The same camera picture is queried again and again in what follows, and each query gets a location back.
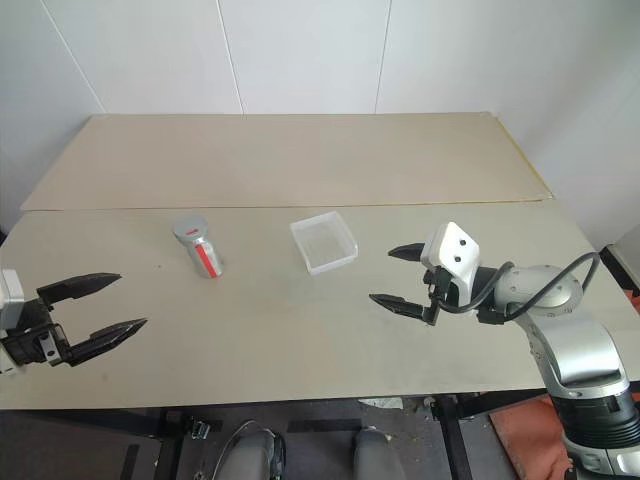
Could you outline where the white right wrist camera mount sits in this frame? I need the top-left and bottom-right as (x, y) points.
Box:
(419, 220), (482, 307)

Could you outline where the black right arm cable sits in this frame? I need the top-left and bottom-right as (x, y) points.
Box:
(438, 251), (602, 317)

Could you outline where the clear plastic container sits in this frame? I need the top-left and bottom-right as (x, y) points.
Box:
(289, 210), (360, 276)

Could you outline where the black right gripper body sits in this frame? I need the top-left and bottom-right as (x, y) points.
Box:
(422, 266), (461, 326)

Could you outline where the silver bottle cap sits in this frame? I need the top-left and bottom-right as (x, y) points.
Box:
(172, 214), (209, 245)

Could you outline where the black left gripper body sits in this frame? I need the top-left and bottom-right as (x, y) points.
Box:
(0, 297), (71, 370)

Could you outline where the dark rounded grey shape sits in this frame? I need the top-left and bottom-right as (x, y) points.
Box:
(221, 418), (287, 480)
(353, 426), (402, 480)

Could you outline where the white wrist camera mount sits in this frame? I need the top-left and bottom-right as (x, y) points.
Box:
(0, 269), (26, 377)
(419, 220), (482, 307)

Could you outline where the black table frame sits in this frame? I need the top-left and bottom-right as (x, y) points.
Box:
(119, 387), (556, 480)

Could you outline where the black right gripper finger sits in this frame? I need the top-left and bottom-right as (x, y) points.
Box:
(388, 241), (427, 265)
(368, 292), (433, 326)

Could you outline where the orange-red cloth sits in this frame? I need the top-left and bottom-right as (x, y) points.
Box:
(488, 392), (574, 480)

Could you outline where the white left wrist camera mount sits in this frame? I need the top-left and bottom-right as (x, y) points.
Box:
(0, 269), (26, 377)

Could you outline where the grey tube with red label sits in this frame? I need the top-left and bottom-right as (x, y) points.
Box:
(172, 214), (225, 280)

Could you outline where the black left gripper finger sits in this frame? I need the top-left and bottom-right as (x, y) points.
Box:
(35, 272), (124, 313)
(66, 317), (149, 369)

